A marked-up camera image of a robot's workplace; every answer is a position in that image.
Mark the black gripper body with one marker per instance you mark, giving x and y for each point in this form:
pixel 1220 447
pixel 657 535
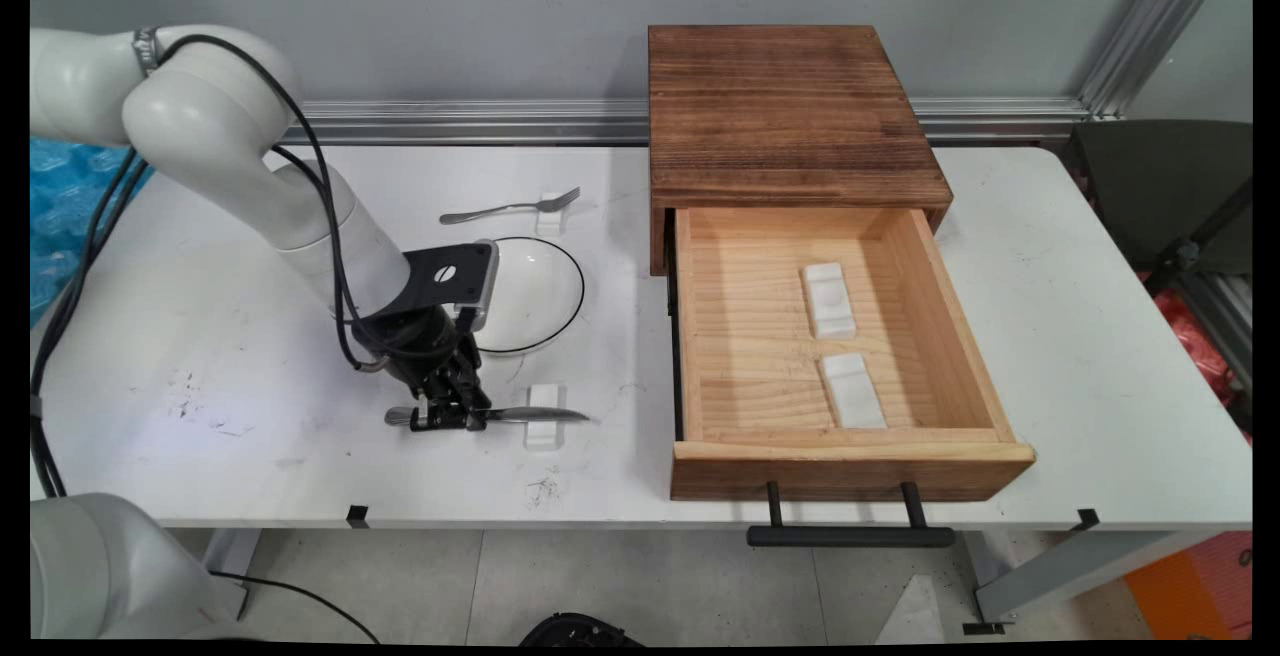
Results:
pixel 415 346

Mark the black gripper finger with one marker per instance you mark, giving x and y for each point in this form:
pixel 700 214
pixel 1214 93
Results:
pixel 428 414
pixel 468 401

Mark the silver table knife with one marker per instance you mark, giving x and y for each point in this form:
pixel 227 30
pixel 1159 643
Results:
pixel 535 415

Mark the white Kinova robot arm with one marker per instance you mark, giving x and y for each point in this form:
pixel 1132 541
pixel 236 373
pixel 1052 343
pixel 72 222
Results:
pixel 210 116

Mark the white cutlery rest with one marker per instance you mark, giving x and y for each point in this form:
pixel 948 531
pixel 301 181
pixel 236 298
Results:
pixel 829 301
pixel 541 436
pixel 550 224
pixel 853 391

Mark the black table edge clip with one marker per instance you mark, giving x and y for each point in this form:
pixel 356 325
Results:
pixel 1088 518
pixel 357 516

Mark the white plate with black rim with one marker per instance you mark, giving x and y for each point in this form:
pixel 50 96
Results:
pixel 540 286

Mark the silver fork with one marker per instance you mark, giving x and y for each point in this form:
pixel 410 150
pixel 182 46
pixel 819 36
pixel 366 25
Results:
pixel 490 210

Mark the white table leg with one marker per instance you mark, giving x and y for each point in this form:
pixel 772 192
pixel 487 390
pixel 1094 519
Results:
pixel 1070 571
pixel 232 561

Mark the black object on floor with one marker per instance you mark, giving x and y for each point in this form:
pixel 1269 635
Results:
pixel 575 631

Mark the light wooden drawer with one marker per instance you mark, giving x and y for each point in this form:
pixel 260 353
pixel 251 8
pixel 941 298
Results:
pixel 760 336

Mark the blue bubble wrap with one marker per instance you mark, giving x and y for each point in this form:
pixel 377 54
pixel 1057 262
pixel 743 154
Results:
pixel 65 206

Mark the dark brown wooden cabinet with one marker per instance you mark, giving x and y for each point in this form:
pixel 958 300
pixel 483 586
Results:
pixel 790 116

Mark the red plastic bag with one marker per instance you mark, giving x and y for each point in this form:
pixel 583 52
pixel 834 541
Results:
pixel 1195 341

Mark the orange box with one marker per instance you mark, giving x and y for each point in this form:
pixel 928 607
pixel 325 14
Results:
pixel 1190 586

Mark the horizontal aluminium rail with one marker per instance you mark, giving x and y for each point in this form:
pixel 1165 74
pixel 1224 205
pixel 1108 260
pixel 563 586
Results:
pixel 500 121

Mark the slanted aluminium post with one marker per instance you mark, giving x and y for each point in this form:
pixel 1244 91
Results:
pixel 1150 31

